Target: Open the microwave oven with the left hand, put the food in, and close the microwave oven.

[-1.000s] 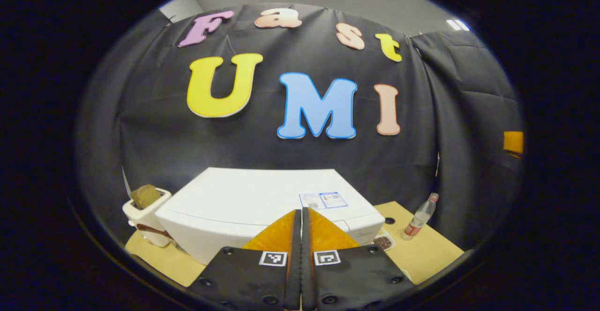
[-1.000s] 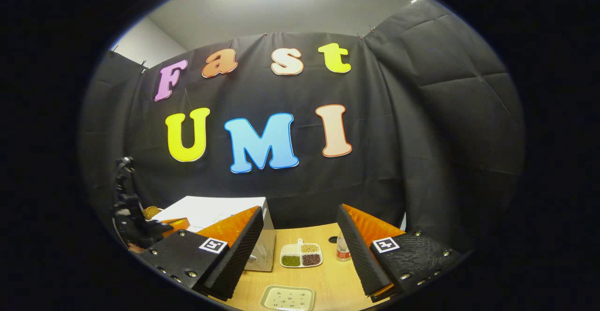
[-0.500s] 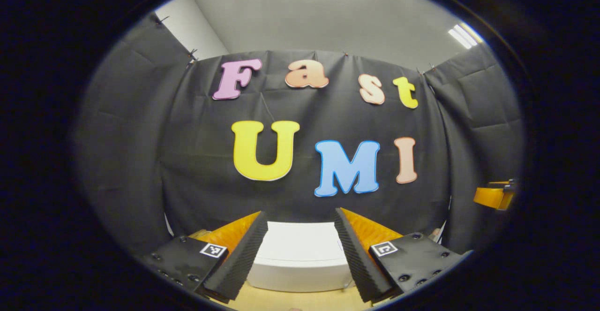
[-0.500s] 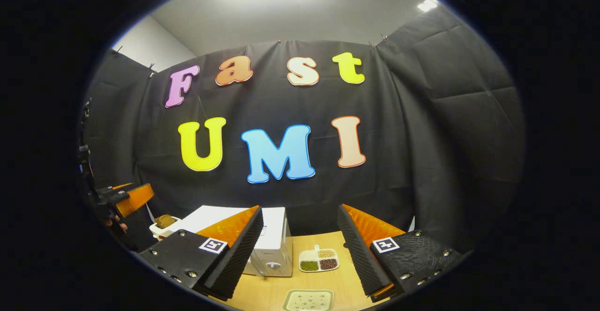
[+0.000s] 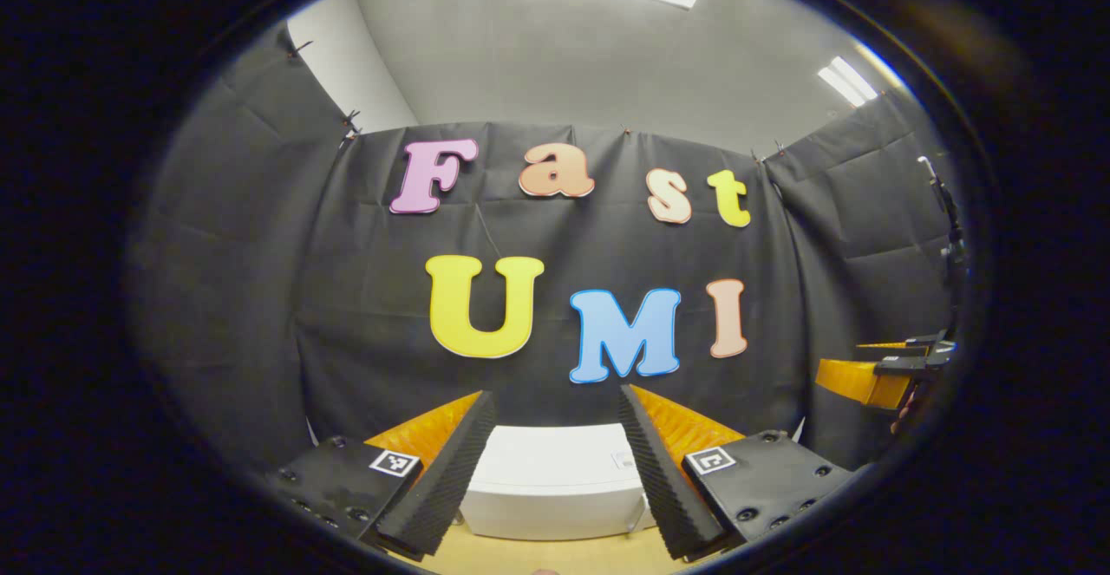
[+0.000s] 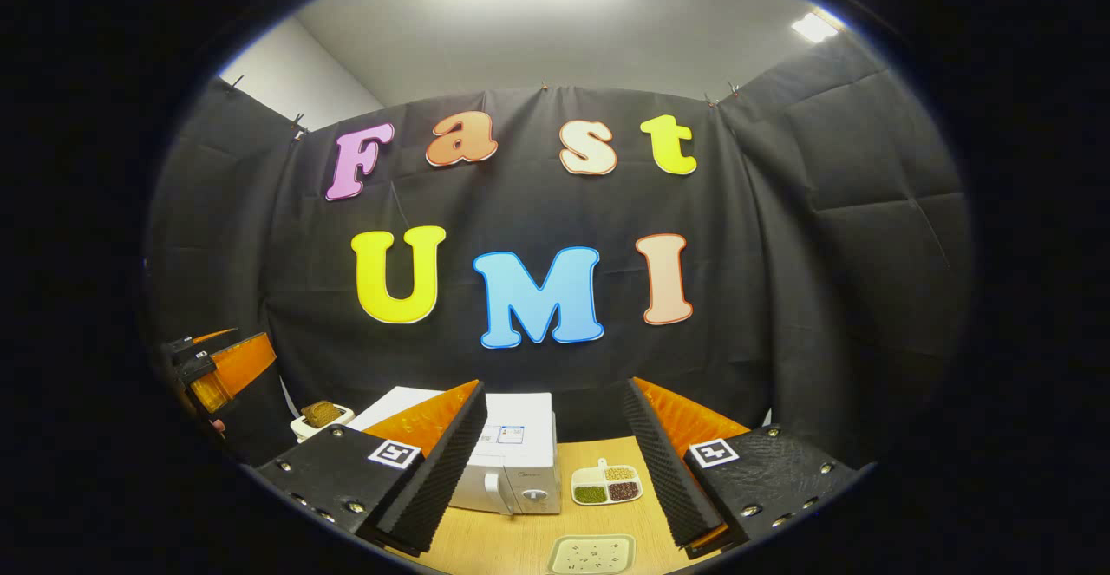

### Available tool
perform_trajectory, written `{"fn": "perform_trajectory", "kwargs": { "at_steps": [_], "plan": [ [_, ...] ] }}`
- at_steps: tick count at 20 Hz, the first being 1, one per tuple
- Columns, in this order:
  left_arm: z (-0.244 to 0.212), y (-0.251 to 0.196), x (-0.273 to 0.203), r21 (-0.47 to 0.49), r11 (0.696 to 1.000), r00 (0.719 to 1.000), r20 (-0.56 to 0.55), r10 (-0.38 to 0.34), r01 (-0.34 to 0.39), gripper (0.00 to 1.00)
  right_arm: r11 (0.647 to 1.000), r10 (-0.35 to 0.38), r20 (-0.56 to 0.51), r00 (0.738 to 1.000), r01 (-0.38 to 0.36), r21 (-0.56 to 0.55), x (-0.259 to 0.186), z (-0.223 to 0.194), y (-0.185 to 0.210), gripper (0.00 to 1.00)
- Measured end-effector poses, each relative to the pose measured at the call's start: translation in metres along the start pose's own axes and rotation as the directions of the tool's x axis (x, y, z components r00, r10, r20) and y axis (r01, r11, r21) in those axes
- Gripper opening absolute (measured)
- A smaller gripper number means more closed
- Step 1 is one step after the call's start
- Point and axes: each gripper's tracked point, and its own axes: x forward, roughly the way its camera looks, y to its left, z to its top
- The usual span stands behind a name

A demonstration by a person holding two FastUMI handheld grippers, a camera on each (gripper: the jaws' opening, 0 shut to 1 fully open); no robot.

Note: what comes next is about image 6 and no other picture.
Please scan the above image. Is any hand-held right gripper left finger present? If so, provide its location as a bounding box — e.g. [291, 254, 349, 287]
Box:
[256, 379, 488, 557]

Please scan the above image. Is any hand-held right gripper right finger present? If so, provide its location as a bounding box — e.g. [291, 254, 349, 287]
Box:
[620, 376, 859, 559]

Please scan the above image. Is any white microwave oven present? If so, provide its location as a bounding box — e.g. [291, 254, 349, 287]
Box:
[347, 386, 563, 516]

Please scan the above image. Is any white divided dish of beans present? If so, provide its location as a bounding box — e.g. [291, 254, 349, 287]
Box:
[571, 459, 644, 506]

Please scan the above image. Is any white toaster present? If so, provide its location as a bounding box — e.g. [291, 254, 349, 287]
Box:
[289, 402, 356, 444]

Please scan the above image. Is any pale green square plate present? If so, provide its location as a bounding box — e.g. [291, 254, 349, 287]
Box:
[546, 534, 637, 575]

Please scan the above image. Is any black backdrop cloth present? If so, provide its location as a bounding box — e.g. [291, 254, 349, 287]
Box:
[143, 33, 972, 472]

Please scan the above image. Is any ceiling light panel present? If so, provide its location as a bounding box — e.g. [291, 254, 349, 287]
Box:
[791, 10, 842, 42]

